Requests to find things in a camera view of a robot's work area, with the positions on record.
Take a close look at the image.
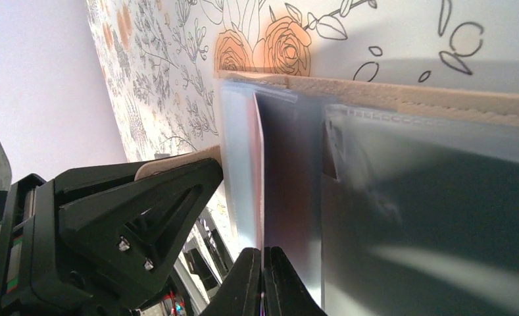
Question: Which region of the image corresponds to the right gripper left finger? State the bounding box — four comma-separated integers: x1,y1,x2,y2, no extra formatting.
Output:
201,248,261,316

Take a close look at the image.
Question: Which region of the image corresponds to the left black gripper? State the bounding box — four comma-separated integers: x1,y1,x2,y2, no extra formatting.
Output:
0,157,223,315

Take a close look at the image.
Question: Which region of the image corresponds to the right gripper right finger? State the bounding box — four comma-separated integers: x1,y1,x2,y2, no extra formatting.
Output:
262,246,326,316

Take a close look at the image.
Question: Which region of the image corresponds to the red card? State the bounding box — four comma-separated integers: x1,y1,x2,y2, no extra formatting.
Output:
253,93,264,259

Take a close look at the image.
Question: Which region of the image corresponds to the plain black card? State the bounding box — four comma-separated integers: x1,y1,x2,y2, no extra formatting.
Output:
322,117,519,315

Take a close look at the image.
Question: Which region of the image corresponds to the floral table mat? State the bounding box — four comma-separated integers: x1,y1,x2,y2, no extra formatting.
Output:
86,1,519,254

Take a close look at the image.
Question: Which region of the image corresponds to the aluminium rail frame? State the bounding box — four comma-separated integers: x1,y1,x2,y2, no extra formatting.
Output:
172,256,210,315

